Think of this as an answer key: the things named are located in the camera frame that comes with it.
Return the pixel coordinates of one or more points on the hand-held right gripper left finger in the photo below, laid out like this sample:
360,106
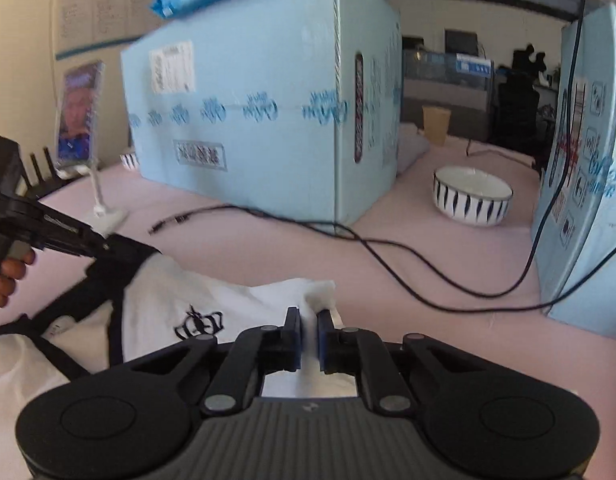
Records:
295,345

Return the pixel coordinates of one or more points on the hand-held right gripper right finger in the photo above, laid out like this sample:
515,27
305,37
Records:
324,345

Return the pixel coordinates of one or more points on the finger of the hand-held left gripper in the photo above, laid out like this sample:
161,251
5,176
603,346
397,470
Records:
123,250

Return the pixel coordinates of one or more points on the white t-shirt with black trim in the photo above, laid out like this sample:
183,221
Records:
188,295

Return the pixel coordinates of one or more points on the person's left hand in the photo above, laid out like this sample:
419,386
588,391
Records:
8,280

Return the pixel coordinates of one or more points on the white phone stand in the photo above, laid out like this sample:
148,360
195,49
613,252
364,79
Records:
105,220

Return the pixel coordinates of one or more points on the black antenna router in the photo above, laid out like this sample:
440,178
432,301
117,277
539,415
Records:
43,185

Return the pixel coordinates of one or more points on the small striped white bowl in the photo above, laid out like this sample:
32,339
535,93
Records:
129,161

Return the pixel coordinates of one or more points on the smartphone with lit screen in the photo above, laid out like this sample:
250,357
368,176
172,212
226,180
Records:
78,110

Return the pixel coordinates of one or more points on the white bowl with black stripes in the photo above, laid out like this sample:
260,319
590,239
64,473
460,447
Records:
473,200

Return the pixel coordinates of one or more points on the white cloth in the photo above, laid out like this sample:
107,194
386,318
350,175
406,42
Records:
410,150

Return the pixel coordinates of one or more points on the large light blue cardboard box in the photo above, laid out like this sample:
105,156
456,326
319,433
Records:
263,60

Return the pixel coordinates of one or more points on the brown paper cup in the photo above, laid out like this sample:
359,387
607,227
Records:
436,125

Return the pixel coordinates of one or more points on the grey glass cabinet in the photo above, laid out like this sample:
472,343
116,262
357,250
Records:
463,105

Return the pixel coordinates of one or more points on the narrow light blue cardboard box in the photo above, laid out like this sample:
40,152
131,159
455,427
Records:
598,235

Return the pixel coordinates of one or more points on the wall notice papers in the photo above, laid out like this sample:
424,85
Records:
88,0

